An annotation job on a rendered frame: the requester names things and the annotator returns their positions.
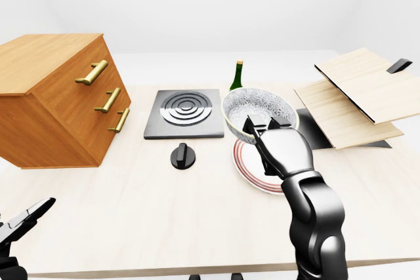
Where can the pale wooden board with black edge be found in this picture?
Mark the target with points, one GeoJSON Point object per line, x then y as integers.
{"type": "Point", "coordinates": [370, 83]}

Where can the round black stove knob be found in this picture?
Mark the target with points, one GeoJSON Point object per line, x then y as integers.
{"type": "Point", "coordinates": [182, 157]}

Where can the white plate with red rings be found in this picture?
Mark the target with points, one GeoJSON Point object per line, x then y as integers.
{"type": "Point", "coordinates": [249, 168]}

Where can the small black block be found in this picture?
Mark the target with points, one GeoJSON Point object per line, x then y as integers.
{"type": "Point", "coordinates": [398, 66]}

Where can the large wooden cabinet drawer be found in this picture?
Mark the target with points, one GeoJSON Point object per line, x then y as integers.
{"type": "Point", "coordinates": [70, 96]}

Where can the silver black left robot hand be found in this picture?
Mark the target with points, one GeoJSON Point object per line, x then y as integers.
{"type": "Point", "coordinates": [19, 221]}

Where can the flat dark stove plate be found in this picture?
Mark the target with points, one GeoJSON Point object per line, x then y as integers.
{"type": "Point", "coordinates": [157, 126]}

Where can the flat black base panel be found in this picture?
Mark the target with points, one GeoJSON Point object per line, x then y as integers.
{"type": "Point", "coordinates": [311, 129]}

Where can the small dark shape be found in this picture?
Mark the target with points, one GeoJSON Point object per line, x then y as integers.
{"type": "Point", "coordinates": [195, 277]}
{"type": "Point", "coordinates": [236, 276]}

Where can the wooden cabinet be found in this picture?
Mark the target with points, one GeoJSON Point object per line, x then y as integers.
{"type": "Point", "coordinates": [49, 63]}

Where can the patterned white bowl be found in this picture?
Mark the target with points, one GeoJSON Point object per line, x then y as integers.
{"type": "Point", "coordinates": [249, 103]}

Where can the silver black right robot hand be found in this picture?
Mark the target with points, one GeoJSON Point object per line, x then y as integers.
{"type": "Point", "coordinates": [288, 152]}

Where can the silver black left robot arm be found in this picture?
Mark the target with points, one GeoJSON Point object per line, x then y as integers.
{"type": "Point", "coordinates": [11, 270]}

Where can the medium wooden cabinet drawer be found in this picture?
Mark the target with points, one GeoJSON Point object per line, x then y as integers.
{"type": "Point", "coordinates": [88, 122]}

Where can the green wine bottle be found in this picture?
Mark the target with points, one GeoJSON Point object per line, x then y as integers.
{"type": "Point", "coordinates": [237, 80]}

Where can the small wooden cabinet drawer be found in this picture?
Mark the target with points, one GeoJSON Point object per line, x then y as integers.
{"type": "Point", "coordinates": [101, 144]}

